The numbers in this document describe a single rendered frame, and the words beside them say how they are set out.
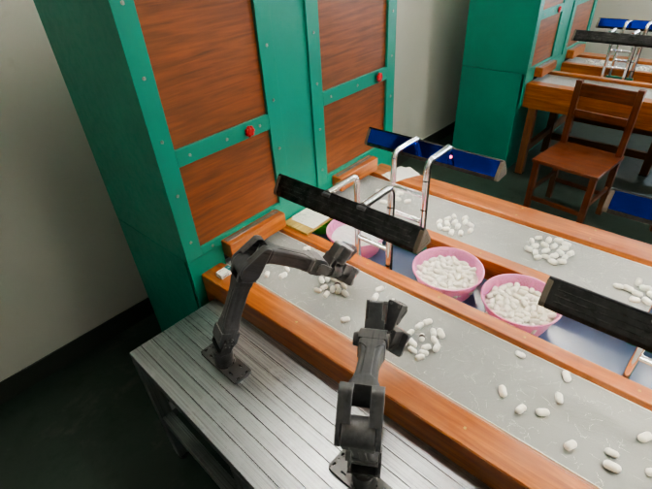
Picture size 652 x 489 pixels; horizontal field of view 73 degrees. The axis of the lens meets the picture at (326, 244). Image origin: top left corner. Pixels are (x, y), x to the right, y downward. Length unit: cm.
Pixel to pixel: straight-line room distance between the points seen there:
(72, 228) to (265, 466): 159
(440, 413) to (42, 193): 191
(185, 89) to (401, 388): 114
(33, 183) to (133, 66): 104
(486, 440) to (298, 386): 57
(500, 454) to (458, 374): 26
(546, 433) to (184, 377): 108
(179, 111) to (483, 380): 126
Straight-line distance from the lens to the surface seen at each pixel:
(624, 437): 146
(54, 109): 231
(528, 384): 146
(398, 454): 134
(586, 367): 153
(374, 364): 98
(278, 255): 135
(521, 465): 128
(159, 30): 152
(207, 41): 161
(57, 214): 243
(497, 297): 169
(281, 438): 138
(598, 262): 200
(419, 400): 132
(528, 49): 393
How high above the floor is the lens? 184
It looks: 36 degrees down
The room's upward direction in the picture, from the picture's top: 4 degrees counter-clockwise
